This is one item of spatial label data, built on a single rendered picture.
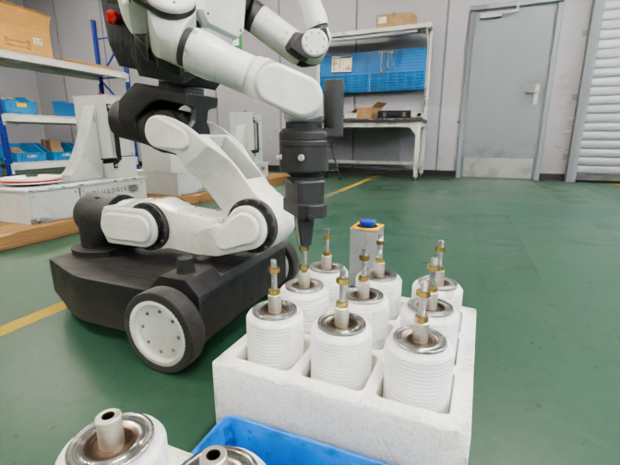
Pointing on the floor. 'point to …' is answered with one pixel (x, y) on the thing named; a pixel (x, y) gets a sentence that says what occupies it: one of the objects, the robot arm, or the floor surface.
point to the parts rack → (52, 115)
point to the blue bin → (278, 445)
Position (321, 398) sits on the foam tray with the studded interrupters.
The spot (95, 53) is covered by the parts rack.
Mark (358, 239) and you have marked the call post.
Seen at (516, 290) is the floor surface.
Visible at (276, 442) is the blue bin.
